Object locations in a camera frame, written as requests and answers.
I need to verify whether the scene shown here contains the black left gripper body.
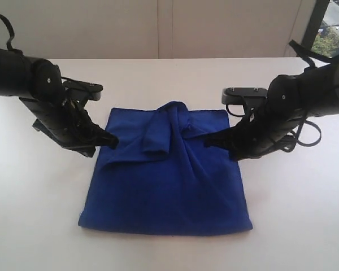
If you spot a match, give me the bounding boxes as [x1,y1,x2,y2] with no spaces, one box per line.
[19,97,102,157]

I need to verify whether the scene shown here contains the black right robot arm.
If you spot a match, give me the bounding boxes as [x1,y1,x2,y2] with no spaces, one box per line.
[205,56,339,161]

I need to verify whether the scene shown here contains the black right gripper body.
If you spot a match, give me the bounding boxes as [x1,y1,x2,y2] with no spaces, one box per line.
[229,113,297,160]

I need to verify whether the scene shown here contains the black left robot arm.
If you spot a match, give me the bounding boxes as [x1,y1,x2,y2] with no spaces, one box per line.
[0,49,119,158]

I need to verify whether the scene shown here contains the black window frame post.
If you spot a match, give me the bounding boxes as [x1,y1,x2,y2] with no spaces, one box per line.
[301,0,330,49]

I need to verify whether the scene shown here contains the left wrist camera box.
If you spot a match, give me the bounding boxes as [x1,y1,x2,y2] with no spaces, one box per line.
[63,80,103,102]

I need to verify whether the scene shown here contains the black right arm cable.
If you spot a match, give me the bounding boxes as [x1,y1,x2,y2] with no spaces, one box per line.
[225,39,339,153]

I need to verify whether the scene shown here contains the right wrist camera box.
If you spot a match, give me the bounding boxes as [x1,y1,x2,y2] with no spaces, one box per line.
[221,87,268,107]

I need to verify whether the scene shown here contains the blue microfiber towel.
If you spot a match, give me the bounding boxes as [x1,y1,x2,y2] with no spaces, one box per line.
[78,102,253,236]

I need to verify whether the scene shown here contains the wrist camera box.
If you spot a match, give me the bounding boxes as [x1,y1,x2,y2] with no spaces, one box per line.
[63,80,103,102]
[221,87,268,107]

